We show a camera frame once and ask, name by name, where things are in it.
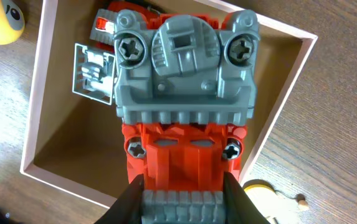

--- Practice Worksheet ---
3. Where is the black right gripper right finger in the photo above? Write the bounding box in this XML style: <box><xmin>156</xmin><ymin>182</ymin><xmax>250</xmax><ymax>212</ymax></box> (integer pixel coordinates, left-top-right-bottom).
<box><xmin>223</xmin><ymin>172</ymin><xmax>269</xmax><ymax>224</ymax></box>

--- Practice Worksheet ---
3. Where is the red fire truck grey top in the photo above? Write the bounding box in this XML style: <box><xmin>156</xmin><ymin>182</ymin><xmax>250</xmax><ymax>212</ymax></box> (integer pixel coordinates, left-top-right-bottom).
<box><xmin>114</xmin><ymin>9</ymin><xmax>260</xmax><ymax>223</ymax></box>

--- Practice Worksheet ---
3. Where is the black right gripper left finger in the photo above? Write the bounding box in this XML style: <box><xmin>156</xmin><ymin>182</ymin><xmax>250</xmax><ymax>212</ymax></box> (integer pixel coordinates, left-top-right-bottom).
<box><xmin>94</xmin><ymin>174</ymin><xmax>144</xmax><ymax>224</ymax></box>

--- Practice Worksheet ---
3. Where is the yellow wooden rattle drum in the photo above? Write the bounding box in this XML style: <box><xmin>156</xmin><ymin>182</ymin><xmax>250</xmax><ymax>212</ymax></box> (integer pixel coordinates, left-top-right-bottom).
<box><xmin>244</xmin><ymin>184</ymin><xmax>310</xmax><ymax>223</ymax></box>

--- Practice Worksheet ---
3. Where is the yellow grey ball toy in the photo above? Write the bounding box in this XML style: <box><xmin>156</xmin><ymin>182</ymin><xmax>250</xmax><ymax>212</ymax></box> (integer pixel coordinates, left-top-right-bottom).
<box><xmin>0</xmin><ymin>0</ymin><xmax>25</xmax><ymax>45</ymax></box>

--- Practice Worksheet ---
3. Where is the red fire truck with ladder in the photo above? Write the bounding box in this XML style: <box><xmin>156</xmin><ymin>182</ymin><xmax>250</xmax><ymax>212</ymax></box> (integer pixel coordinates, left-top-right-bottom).
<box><xmin>71</xmin><ymin>1</ymin><xmax>163</xmax><ymax>106</ymax></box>

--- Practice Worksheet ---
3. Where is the pink box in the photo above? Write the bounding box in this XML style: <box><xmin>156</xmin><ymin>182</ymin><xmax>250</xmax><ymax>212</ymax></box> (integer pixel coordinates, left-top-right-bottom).
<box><xmin>21</xmin><ymin>0</ymin><xmax>318</xmax><ymax>208</ymax></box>

